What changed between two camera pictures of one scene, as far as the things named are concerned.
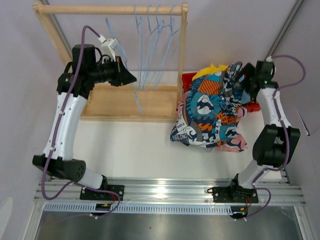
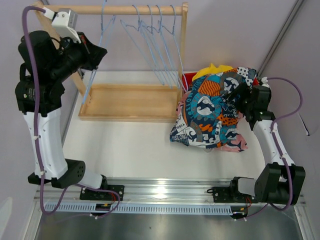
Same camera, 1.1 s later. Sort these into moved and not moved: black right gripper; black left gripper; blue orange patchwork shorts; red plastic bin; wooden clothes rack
Moved: black right gripper; black left gripper
Not moved: wooden clothes rack; blue orange patchwork shorts; red plastic bin
